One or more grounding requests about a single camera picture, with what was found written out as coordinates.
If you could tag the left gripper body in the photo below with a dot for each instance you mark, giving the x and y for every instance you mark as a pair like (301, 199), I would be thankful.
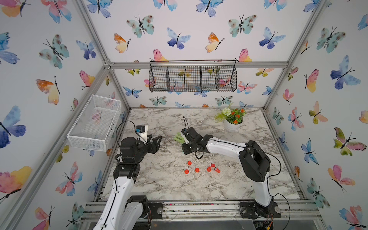
(143, 150)

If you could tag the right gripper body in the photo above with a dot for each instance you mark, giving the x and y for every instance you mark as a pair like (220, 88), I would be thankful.
(188, 147)

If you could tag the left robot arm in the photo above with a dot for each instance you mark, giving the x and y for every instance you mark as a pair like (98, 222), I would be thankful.
(122, 210)

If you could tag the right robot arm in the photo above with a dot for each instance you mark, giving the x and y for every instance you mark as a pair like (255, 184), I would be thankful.
(254, 161)

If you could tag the potted flower plant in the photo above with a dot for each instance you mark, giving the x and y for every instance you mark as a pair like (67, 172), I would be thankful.
(231, 118)

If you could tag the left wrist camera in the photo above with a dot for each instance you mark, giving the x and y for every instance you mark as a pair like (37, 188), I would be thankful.
(141, 130)

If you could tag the white mesh wall basket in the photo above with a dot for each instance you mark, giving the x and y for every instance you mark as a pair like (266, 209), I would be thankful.
(96, 123)

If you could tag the black wire wall basket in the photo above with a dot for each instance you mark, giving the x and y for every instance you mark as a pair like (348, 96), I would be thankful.
(201, 76)

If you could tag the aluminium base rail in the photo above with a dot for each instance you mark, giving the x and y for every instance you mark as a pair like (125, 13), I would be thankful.
(229, 210)

